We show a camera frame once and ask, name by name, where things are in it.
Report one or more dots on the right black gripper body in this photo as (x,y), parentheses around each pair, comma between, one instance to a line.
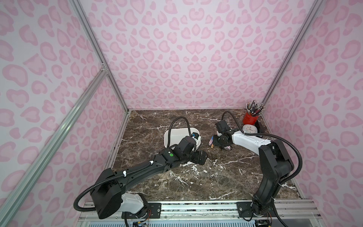
(218,140)

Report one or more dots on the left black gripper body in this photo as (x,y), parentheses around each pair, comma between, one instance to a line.
(200,157)

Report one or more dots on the white plastic storage box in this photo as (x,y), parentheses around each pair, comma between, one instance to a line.
(178,134)

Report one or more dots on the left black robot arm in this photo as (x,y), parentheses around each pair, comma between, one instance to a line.
(109,193)

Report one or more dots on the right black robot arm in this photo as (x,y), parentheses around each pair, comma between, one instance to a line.
(280,160)

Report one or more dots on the pink blue square lipstick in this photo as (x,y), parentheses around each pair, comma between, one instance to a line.
(211,141)

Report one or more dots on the white round alarm clock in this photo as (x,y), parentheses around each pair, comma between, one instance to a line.
(248,128)

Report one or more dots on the red pen holder cup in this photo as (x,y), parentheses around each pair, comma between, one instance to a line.
(249,119)

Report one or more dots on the black object behind clock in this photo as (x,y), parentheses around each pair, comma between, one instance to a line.
(261,128)

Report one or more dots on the bundle of pens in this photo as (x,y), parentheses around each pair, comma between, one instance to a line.
(254,108)

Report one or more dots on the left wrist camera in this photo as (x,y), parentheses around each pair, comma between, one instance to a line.
(195,135)

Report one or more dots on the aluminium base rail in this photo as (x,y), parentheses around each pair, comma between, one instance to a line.
(294,212)

